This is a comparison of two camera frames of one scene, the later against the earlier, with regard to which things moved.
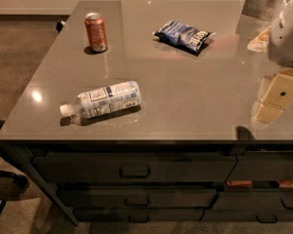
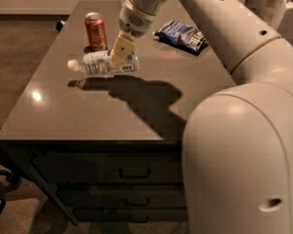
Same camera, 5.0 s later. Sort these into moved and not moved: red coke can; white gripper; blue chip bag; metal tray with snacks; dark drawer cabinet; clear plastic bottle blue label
Moved: white gripper; clear plastic bottle blue label
Not moved: metal tray with snacks; red coke can; blue chip bag; dark drawer cabinet
